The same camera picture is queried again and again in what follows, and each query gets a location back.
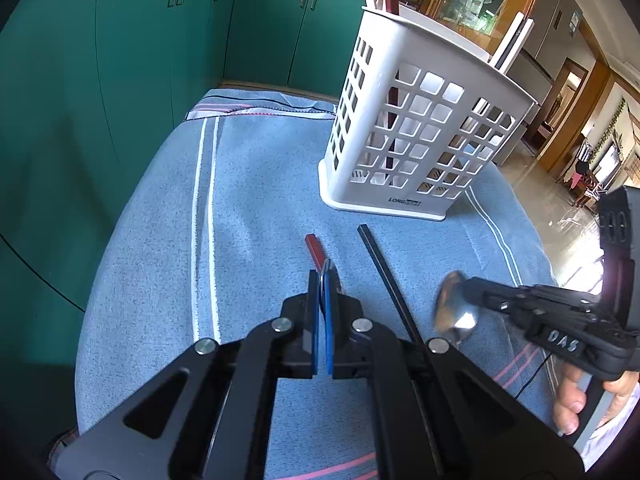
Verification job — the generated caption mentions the person's right hand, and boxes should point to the person's right hand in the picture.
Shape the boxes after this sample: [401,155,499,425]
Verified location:
[553,363,640,436]

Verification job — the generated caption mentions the blue striped cloth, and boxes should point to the blue striped cloth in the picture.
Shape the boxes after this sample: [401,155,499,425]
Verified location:
[75,88,559,480]

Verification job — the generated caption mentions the grey refrigerator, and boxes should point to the grey refrigerator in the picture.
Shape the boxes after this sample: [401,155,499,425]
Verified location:
[520,0,585,82]

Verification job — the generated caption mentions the green vine garland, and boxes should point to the green vine garland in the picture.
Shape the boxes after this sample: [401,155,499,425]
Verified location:
[589,99,627,162]

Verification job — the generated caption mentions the white perforated utensil holder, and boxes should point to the white perforated utensil holder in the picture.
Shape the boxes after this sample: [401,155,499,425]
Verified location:
[318,6,540,222]

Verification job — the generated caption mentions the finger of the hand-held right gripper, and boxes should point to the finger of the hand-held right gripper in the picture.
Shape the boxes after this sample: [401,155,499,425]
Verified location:
[461,278,602,312]
[479,297,637,378]

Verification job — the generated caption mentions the teal side base cabinet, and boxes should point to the teal side base cabinet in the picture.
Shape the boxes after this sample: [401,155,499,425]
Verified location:
[0,0,242,376]

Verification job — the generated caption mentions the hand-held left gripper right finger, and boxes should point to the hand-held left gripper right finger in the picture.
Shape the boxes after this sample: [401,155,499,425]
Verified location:
[322,262,587,480]

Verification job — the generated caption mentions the steel spoon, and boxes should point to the steel spoon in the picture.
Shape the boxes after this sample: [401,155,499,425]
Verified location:
[433,270,482,350]

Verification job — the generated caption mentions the teal stove base cabinet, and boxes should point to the teal stove base cabinet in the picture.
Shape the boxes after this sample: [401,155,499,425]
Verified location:
[222,0,367,102]

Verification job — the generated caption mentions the black chopstick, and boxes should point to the black chopstick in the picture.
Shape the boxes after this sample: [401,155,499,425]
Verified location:
[357,224,427,345]
[504,17,535,70]

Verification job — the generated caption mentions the thin black cable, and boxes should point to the thin black cable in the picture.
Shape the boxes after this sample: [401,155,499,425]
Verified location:
[517,349,552,397]

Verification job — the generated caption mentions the hanging clothes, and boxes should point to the hanging clothes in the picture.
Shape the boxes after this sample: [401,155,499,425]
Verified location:
[571,141,595,197]

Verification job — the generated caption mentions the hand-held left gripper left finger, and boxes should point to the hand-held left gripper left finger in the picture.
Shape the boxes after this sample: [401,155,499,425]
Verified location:
[50,270,322,480]

